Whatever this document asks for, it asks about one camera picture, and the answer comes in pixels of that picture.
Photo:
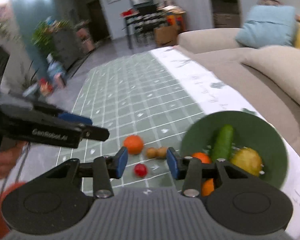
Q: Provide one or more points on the light blue cushion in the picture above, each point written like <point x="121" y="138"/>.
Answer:
<point x="267" y="25"/>

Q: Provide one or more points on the green cucumber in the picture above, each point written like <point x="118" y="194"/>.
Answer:
<point x="222" y="146"/>

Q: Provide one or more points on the red tomato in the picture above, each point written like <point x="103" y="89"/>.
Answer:
<point x="140" y="170"/>

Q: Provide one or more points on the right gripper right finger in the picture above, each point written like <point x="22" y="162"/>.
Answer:
<point x="179" y="166"/>

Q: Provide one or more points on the dark grey cabinet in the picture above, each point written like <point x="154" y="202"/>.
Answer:
<point x="67" y="47"/>

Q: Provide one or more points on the beige cushion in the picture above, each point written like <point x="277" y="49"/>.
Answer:
<point x="281" y="64"/>

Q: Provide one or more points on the green potted plant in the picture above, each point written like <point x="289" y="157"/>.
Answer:
<point x="42" y="38"/>

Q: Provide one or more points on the green bowl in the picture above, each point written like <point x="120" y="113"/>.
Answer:
<point x="250" y="131"/>

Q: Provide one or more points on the dark dining table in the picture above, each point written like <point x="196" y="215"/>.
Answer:
<point x="142" y="21"/>

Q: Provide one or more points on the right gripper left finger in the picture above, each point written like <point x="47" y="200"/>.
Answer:
<point x="109" y="167"/>

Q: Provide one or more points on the person's left hand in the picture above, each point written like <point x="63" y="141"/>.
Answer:
<point x="9" y="158"/>

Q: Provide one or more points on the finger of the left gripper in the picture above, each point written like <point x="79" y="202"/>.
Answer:
<point x="70" y="117"/>
<point x="94" y="133"/>

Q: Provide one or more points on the beige sofa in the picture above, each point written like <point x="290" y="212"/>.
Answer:
<point x="217" y="51"/>

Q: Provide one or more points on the green grid floor mat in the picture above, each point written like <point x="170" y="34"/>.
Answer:
<point x="156" y="95"/>

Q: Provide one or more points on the cardboard box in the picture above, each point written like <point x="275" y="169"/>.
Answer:
<point x="165" y="36"/>

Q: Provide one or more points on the orange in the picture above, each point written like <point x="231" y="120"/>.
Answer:
<point x="204" y="158"/>
<point x="134" y="144"/>
<point x="207" y="187"/>

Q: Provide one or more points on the yellow lemon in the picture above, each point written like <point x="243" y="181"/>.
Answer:
<point x="248" y="160"/>

